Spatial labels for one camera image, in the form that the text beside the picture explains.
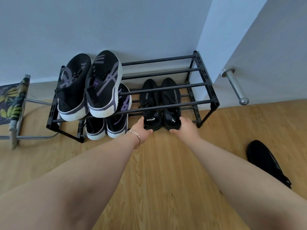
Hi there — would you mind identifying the person's left hand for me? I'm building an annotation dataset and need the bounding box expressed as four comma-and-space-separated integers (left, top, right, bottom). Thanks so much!
129, 116, 153, 145

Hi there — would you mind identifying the person's right hand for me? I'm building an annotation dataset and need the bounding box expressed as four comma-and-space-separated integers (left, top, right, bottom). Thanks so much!
170, 116, 202, 143

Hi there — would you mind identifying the black knit sneaker white label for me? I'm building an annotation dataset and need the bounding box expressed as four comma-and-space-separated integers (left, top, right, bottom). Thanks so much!
139, 79, 162, 132

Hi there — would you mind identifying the black knit sneaker speckled stripe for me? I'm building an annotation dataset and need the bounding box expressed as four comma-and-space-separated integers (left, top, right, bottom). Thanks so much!
160, 77, 182, 131

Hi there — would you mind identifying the person's right forearm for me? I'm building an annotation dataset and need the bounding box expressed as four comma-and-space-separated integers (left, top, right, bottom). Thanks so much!
179, 137, 307, 230

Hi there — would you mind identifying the person's left forearm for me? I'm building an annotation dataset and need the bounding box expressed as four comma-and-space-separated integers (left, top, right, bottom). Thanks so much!
0, 131, 141, 230

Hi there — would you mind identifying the black purple sneaker white sole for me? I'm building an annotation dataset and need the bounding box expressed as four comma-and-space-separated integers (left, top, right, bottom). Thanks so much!
85, 116, 106, 141
106, 83, 132, 139
85, 50, 123, 118
56, 53, 92, 122

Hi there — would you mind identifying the black metal shoe rack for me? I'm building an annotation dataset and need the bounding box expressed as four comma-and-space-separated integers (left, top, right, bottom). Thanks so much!
46, 51, 220, 144

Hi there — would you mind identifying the shiny black leather shoe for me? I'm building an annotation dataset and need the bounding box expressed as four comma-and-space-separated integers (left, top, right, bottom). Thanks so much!
247, 140, 292, 189

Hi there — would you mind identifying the white door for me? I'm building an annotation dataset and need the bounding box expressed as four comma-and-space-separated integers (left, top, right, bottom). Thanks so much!
212, 0, 307, 109

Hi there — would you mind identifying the leaf print folding stool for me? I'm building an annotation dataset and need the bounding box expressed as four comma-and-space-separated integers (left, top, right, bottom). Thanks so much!
0, 74, 59, 151

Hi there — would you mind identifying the thin rose gold bracelet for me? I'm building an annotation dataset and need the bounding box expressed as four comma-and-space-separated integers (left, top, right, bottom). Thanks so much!
126, 130, 141, 151

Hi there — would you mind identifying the silver door handle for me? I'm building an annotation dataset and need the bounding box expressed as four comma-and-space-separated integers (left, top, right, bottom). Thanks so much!
221, 67, 250, 106

